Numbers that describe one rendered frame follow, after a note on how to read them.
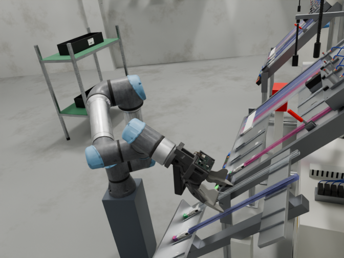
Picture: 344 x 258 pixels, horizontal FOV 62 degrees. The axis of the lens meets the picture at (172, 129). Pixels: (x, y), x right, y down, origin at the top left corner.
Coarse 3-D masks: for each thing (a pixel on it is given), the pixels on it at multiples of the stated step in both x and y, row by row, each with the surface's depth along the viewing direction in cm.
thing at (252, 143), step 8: (264, 120) 145; (256, 128) 145; (264, 128) 136; (248, 136) 147; (256, 136) 137; (264, 136) 129; (240, 144) 147; (248, 144) 137; (256, 144) 128; (240, 152) 139; (248, 152) 130; (256, 152) 122; (232, 160) 137; (240, 160) 130; (256, 160) 115; (232, 168) 130; (248, 168) 116
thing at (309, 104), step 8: (320, 88) 118; (304, 96) 125; (312, 96) 117; (320, 96) 111; (304, 104) 119; (312, 104) 112; (320, 104) 106; (304, 112) 112; (312, 112) 107; (328, 112) 96; (336, 112) 92; (320, 120) 97; (304, 128) 102; (296, 136) 102
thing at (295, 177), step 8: (296, 176) 70; (280, 184) 73; (288, 184) 72; (264, 192) 76; (248, 200) 80; (256, 200) 78; (232, 208) 83; (240, 208) 82; (216, 216) 88; (224, 216) 86; (200, 224) 92; (208, 224) 90; (176, 240) 100
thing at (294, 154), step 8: (296, 152) 79; (280, 160) 83; (288, 160) 81; (264, 168) 87; (272, 168) 84; (256, 176) 88; (240, 184) 92; (224, 192) 96; (200, 208) 104; (184, 216) 109
